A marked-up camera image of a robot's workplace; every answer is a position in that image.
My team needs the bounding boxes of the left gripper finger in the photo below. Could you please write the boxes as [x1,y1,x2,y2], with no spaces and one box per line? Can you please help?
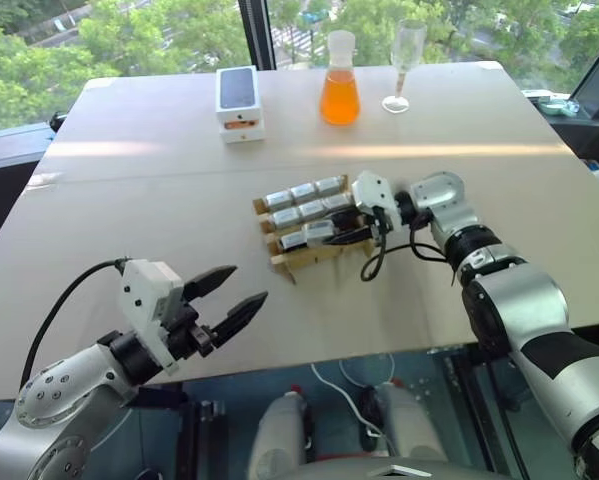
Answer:
[183,264,239,303]
[210,291,270,350]

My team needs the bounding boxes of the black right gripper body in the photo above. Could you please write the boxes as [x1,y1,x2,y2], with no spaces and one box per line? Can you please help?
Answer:
[347,203,383,247]

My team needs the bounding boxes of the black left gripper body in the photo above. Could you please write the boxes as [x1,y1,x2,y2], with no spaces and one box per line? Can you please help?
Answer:
[165,294,219,362]

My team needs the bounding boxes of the wooden battery tray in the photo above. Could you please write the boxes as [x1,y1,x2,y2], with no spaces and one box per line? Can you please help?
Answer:
[251,174,381,286]

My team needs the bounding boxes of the glass flask orange liquid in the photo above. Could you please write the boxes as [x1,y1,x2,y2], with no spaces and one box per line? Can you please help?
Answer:
[318,30,363,127]

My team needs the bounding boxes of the white robot left leg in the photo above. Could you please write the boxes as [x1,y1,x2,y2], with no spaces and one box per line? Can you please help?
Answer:
[247,389,314,480]

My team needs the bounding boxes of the white robot leg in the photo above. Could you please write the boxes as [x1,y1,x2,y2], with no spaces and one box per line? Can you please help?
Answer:
[247,389,314,480]
[377,380,449,462]

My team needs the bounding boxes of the white phone box orange dot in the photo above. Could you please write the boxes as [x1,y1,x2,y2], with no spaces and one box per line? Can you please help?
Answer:
[220,121,266,146]

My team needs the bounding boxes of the white phone box black print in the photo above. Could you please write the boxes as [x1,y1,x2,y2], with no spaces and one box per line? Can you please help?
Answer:
[214,65,264,127]

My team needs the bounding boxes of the clear champagne glass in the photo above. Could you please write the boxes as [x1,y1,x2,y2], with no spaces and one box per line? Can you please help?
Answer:
[381,19,428,114]

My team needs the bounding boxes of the white robot right leg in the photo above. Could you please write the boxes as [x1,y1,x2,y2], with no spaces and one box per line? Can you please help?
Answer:
[377,380,449,462]

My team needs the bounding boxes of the silver robot torso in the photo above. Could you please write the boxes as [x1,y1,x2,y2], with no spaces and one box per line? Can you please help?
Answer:
[292,452,485,480]

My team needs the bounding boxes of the teal items on sill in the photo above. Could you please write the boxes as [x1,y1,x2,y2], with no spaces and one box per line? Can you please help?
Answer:
[520,89,581,118]

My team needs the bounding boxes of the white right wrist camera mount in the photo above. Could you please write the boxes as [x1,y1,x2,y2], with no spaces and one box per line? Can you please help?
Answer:
[350,170,403,235]

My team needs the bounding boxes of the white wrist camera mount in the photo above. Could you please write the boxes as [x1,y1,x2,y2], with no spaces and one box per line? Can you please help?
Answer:
[117,258,186,377]
[350,170,403,235]

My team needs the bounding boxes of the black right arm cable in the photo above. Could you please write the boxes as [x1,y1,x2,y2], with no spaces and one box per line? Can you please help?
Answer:
[360,205,454,282]

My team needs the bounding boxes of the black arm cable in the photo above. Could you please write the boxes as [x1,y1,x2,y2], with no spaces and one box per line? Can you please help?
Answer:
[20,256,133,392]
[360,205,454,282]

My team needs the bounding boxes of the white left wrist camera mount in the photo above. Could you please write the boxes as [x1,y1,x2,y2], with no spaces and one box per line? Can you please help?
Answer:
[117,258,186,377]

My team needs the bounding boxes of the black table frame leg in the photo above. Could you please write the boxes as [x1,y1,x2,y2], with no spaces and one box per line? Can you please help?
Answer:
[177,398,229,480]

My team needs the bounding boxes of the white cable under table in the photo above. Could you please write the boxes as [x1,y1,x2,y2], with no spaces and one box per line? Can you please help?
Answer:
[310,352,398,438]

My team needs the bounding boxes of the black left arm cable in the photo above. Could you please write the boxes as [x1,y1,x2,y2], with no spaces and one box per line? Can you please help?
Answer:
[20,256,133,392]

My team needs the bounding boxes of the dark window frame post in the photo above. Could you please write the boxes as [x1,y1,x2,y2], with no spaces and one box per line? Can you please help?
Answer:
[237,0,278,72]

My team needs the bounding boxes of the dark slanted window frame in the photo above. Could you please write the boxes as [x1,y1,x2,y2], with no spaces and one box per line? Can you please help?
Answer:
[570,58,599,157]

